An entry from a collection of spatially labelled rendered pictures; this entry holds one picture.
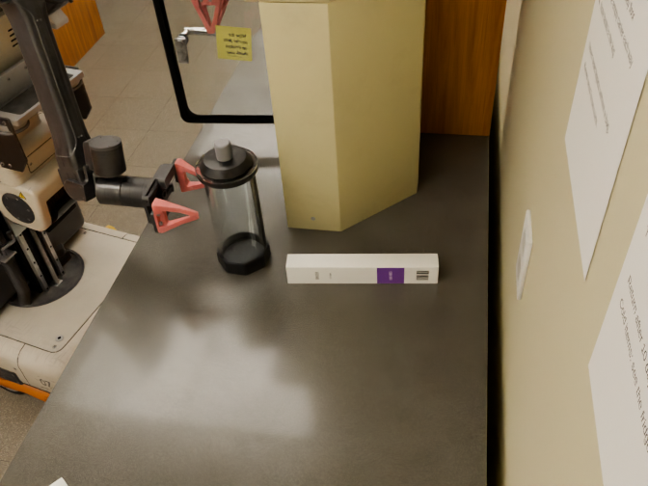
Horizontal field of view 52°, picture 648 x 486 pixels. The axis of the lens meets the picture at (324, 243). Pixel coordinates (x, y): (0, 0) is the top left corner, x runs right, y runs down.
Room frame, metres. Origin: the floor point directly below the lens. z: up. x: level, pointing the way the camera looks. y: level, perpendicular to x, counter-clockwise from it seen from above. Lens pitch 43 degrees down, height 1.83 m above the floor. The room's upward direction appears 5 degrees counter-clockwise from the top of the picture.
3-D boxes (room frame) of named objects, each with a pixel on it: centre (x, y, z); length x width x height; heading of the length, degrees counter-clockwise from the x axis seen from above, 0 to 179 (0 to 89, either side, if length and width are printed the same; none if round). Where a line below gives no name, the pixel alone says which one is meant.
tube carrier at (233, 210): (0.94, 0.16, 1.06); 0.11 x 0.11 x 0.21
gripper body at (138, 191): (0.98, 0.32, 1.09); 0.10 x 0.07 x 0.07; 167
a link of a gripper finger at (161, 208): (0.93, 0.26, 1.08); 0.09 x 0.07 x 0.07; 77
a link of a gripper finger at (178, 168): (1.00, 0.24, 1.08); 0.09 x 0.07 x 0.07; 77
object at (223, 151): (0.94, 0.16, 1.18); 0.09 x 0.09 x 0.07
